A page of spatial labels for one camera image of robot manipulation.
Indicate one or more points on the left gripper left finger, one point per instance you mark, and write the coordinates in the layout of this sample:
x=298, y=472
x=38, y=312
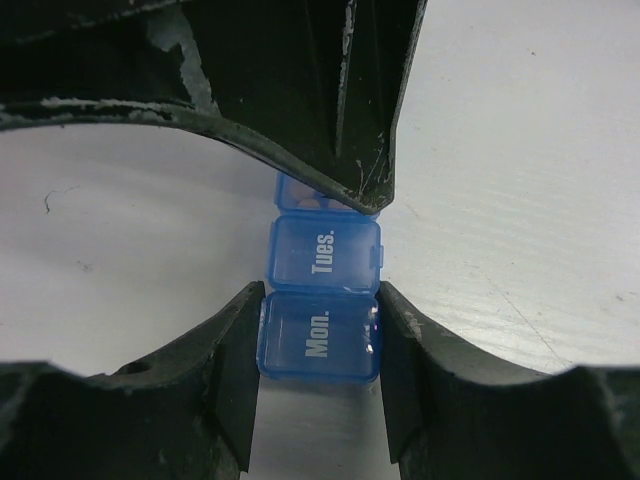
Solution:
x=184, y=411

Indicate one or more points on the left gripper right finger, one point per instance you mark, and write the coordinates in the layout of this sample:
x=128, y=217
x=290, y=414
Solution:
x=455, y=411

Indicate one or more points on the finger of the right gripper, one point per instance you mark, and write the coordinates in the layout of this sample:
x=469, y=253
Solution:
x=311, y=88

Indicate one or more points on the blue weekly pill organizer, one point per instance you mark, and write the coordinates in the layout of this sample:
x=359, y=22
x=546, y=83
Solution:
x=320, y=321

